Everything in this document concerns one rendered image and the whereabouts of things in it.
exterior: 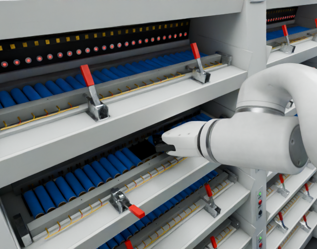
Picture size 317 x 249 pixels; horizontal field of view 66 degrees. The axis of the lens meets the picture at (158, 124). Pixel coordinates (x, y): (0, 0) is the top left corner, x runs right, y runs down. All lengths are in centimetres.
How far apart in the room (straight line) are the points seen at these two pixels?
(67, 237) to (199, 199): 42
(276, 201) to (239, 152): 74
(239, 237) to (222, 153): 57
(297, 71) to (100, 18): 29
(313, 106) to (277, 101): 12
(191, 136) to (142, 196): 17
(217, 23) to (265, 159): 46
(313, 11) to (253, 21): 68
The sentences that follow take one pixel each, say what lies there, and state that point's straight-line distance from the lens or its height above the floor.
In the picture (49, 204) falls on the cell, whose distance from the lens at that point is 52.
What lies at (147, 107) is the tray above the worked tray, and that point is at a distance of 46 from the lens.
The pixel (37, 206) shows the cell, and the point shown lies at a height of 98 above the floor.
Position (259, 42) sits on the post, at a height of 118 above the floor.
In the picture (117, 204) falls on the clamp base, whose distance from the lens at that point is 50.
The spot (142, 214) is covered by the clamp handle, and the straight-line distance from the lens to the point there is 45.
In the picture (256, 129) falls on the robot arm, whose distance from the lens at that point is 39.
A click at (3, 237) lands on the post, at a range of 43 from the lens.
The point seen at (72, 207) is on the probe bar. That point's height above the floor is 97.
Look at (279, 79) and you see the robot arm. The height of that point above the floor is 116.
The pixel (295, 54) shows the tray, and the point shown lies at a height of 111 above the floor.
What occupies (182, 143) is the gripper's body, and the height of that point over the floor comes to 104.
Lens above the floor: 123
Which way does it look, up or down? 20 degrees down
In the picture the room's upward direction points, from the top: 9 degrees counter-clockwise
